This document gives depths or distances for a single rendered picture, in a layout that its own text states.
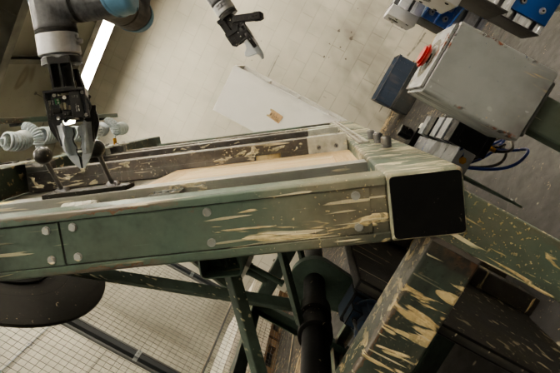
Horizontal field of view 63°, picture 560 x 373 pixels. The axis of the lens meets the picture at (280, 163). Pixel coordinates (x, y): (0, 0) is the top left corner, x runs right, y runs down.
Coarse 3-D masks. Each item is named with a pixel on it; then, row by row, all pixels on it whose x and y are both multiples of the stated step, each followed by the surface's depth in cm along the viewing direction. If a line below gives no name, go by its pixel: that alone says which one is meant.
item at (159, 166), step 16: (32, 128) 154; (32, 144) 154; (256, 144) 147; (272, 144) 147; (288, 144) 147; (304, 144) 146; (320, 144) 146; (336, 144) 145; (32, 160) 158; (128, 160) 151; (144, 160) 150; (160, 160) 150; (176, 160) 150; (192, 160) 149; (208, 160) 149; (224, 160) 149; (240, 160) 148; (256, 160) 150; (32, 176) 154; (48, 176) 153; (64, 176) 153; (80, 176) 153; (96, 176) 152; (112, 176) 152; (128, 176) 151; (144, 176) 151; (160, 176) 151
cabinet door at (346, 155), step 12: (300, 156) 145; (312, 156) 141; (324, 156) 139; (336, 156) 132; (348, 156) 128; (192, 168) 149; (204, 168) 144; (216, 168) 143; (228, 168) 138; (240, 168) 135; (252, 168) 131; (264, 168) 127; (276, 168) 124; (156, 180) 130; (168, 180) 126; (180, 180) 125
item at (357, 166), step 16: (224, 176) 104; (240, 176) 100; (256, 176) 99; (272, 176) 99; (288, 176) 99; (304, 176) 98; (320, 176) 98; (112, 192) 102; (128, 192) 101; (144, 192) 101; (0, 208) 104; (16, 208) 104; (32, 208) 103
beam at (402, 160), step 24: (360, 144) 126; (384, 168) 79; (408, 168) 75; (432, 168) 72; (456, 168) 71; (408, 192) 72; (432, 192) 72; (456, 192) 72; (408, 216) 72; (432, 216) 72; (456, 216) 72
